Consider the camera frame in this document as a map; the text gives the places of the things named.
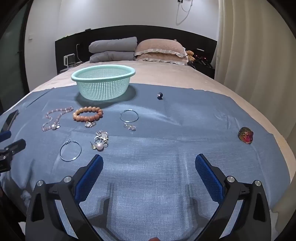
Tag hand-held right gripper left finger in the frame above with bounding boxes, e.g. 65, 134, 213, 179
25, 154, 104, 241

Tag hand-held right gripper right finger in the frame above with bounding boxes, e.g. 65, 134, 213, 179
195, 153, 271, 241

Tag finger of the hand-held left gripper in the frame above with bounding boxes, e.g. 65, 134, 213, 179
0, 138, 26, 172
0, 110, 19, 142

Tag silver hoop earring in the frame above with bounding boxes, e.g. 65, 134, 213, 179
59, 140, 82, 162

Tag pink bead necklace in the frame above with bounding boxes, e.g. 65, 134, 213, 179
42, 106, 74, 132

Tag crystal ring cluster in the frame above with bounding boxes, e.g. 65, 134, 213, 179
94, 130, 109, 148

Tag orange bead bracelet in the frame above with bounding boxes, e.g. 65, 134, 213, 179
73, 106, 103, 128

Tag silver bangle with charm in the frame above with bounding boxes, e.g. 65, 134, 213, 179
120, 109, 139, 131

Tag green plastic mesh basket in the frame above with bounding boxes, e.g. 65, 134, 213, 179
71, 65, 136, 101

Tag dark glass door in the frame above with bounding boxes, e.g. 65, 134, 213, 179
0, 0, 31, 114

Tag amber red brooch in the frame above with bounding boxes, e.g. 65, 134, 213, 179
238, 127, 254, 145

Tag blue cloth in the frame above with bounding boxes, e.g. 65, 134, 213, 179
0, 83, 292, 241

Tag black nightstand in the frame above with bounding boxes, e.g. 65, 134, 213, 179
191, 61, 216, 80

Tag beige bed sheet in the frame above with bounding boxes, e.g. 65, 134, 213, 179
0, 60, 296, 214

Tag grey pillow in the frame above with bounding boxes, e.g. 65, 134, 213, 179
89, 51, 136, 63
89, 37, 138, 54

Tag dark items with red lights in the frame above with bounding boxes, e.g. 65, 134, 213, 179
194, 48, 214, 68

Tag brown teddy bear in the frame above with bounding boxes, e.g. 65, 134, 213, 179
185, 49, 196, 62

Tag pink ruffled pillow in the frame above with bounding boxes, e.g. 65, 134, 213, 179
135, 54, 189, 66
134, 39, 187, 57

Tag cream curtain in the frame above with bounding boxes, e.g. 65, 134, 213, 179
214, 0, 296, 161

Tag black headboard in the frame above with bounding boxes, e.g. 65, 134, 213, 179
55, 25, 218, 80

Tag white charger cable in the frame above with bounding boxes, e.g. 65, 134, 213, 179
175, 0, 195, 25

